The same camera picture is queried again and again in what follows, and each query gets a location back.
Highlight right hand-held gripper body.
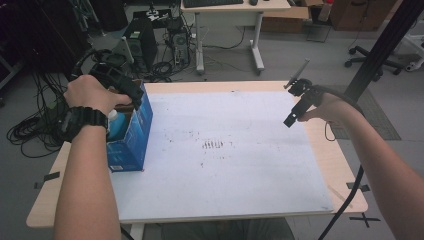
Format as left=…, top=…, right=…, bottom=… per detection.
left=283, top=59, right=327, bottom=117

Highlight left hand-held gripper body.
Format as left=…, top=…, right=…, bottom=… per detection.
left=88, top=35, right=145, bottom=100

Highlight blue bottle with white cap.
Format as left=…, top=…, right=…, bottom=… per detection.
left=107, top=109, right=131, bottom=141

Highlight blue cardboard box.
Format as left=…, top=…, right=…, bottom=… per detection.
left=106, top=79, right=155, bottom=173

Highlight person's right hand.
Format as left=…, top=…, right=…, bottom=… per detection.
left=297, top=92, right=363, bottom=124

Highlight person's left hand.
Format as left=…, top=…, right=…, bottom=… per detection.
left=63, top=74, right=133, bottom=116

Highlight black computer tower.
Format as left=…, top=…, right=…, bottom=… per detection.
left=123, top=18, right=158, bottom=73

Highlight black wrist watch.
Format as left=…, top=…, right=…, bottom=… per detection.
left=56, top=105, right=110, bottom=144

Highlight black office chair base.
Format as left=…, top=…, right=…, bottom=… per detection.
left=344, top=45, right=405, bottom=83

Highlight open computer case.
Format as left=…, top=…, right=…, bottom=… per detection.
left=170, top=29, right=192, bottom=67

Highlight black board with white print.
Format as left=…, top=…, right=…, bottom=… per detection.
left=132, top=8, right=175, bottom=30

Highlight grey floor mat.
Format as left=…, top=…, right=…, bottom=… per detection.
left=328, top=84, right=402, bottom=141

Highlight brown cardboard box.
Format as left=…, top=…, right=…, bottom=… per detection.
left=260, top=5, right=312, bottom=34

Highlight white table mat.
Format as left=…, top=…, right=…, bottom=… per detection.
left=109, top=90, right=334, bottom=224

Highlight brown cabinet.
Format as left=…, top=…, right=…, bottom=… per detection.
left=329, top=0, right=398, bottom=33

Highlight black tape strip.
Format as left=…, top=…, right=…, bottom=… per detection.
left=345, top=182, right=371, bottom=194
left=33, top=171, right=61, bottom=190

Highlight white desk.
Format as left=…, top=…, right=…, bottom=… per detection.
left=179, top=0, right=293, bottom=76

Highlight black keyboard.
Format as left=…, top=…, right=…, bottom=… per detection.
left=182, top=0, right=245, bottom=9

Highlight black tape cross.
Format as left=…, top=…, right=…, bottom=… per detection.
left=348, top=212, right=381, bottom=229

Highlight person's grey trousers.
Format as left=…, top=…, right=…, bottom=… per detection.
left=159, top=217, right=297, bottom=240

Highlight thin black cord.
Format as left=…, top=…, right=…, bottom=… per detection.
left=324, top=120, right=337, bottom=143

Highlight left hand-held gripper cable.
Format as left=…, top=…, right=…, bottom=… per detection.
left=70, top=49, right=135, bottom=240

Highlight black metal post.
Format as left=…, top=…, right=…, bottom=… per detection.
left=344, top=0, right=424, bottom=103

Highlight bundle of black floor cables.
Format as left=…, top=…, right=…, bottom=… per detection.
left=6, top=71, right=83, bottom=159

